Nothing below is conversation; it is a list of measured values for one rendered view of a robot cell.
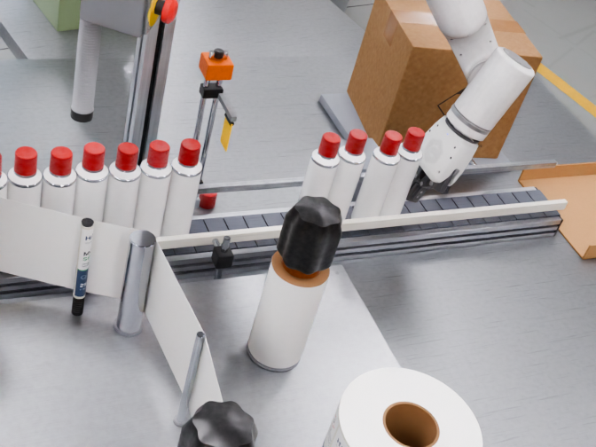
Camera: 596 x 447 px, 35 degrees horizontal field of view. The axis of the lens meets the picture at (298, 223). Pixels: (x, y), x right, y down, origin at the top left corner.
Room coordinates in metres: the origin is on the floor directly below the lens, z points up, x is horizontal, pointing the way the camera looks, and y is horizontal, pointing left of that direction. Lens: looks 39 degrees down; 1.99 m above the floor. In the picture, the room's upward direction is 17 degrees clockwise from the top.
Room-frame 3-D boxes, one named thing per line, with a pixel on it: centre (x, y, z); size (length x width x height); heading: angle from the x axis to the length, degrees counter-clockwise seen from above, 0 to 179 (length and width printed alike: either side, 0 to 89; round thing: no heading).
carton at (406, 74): (1.89, -0.20, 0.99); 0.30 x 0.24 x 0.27; 114
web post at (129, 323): (1.01, 0.21, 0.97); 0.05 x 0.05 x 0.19
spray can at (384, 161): (1.44, -0.12, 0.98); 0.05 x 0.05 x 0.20
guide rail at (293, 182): (1.43, -0.03, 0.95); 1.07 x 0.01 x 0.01; 123
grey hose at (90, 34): (1.24, 0.39, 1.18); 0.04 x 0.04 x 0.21
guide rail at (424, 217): (1.37, -0.07, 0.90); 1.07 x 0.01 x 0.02; 123
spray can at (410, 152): (1.48, -0.16, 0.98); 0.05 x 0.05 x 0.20
